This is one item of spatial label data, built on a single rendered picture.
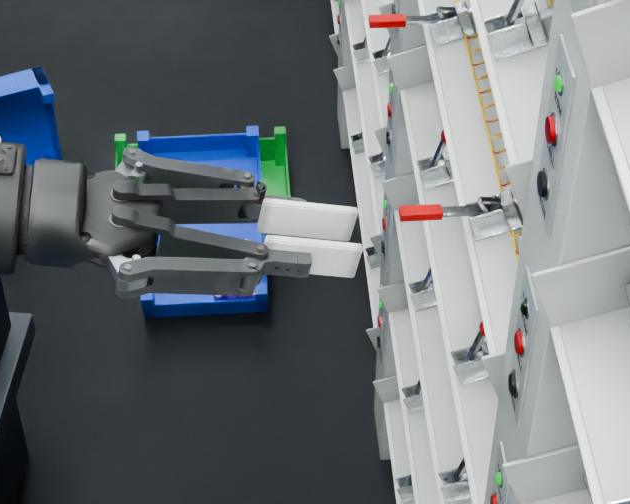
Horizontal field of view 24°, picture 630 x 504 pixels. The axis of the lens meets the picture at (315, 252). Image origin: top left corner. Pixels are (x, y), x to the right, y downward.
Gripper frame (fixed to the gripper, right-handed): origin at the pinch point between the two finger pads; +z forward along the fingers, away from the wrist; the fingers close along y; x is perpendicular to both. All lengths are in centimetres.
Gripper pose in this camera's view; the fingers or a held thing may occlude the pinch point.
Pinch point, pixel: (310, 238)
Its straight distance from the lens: 105.6
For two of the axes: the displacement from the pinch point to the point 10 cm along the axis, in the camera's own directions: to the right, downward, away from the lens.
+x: -2.0, 7.0, 6.8
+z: 9.8, 0.9, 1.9
